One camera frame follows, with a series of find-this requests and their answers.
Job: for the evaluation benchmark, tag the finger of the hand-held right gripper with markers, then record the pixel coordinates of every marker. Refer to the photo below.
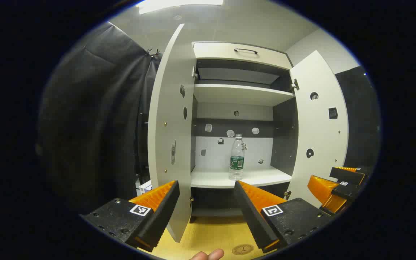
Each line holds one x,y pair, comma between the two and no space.
323,189
349,175

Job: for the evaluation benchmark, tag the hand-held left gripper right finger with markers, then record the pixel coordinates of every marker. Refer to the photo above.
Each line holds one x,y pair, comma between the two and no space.
251,216

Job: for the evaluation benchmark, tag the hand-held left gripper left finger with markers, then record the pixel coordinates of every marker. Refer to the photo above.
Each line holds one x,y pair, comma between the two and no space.
161,213

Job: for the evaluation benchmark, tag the white cabinet door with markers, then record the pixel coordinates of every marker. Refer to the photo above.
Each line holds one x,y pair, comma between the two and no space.
320,130
170,108

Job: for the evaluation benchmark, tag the clear plastic bottle green label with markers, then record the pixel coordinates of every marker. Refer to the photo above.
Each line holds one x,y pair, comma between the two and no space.
237,162

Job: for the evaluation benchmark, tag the white and grey cabinet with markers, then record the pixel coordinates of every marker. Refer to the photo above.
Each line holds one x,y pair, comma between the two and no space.
240,95

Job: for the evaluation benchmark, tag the metal door hinge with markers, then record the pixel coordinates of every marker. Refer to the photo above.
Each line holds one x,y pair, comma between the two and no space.
191,200
294,85
194,72
286,195

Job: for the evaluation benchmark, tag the white and blue box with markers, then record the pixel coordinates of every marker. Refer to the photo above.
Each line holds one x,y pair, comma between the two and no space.
146,187

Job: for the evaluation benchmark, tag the black backdrop cloth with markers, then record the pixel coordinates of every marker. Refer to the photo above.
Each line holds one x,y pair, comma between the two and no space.
359,119
92,119

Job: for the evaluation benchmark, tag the metal backdrop clip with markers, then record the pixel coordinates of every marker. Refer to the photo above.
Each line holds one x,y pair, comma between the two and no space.
156,53
149,51

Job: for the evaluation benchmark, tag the ceiling light panel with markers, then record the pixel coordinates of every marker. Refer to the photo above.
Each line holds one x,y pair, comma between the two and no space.
179,4

